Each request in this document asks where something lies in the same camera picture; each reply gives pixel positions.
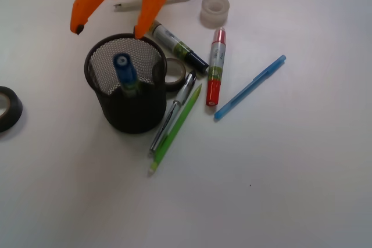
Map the black cap marker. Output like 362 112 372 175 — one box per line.
149 20 209 74

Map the blue cap marker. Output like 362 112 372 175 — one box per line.
113 53 140 98

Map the red cap marker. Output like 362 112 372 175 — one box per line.
206 27 226 107

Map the light blue pen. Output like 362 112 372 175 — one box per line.
214 55 286 121

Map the white pen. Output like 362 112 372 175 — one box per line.
113 0 190 12

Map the dark tape roll behind holder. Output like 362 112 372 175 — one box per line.
165 58 187 92

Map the black mesh pen holder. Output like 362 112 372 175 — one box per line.
84 33 167 134

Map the silver black pen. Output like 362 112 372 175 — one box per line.
149 70 196 157

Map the clear tape roll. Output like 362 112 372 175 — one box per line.
200 0 230 28

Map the black electrical tape roll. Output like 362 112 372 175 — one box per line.
1 86 23 133

